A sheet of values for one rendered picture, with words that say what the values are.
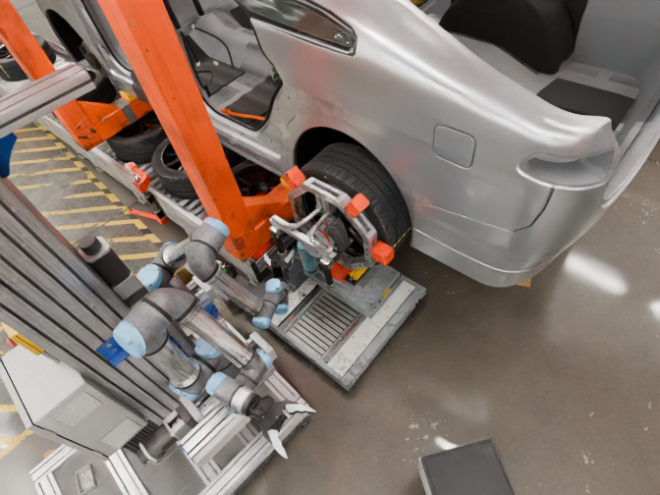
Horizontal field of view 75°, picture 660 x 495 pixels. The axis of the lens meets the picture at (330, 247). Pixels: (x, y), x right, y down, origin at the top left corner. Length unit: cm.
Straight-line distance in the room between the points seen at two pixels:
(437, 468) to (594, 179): 138
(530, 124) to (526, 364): 167
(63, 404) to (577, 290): 283
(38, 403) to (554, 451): 233
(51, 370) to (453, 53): 175
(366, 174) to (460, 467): 140
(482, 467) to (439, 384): 61
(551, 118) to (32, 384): 191
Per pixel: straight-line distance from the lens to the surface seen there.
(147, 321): 142
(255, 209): 251
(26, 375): 186
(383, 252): 205
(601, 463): 278
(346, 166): 205
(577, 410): 283
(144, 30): 183
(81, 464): 287
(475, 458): 226
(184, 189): 346
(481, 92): 157
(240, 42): 388
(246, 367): 155
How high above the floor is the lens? 252
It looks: 51 degrees down
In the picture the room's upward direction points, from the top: 12 degrees counter-clockwise
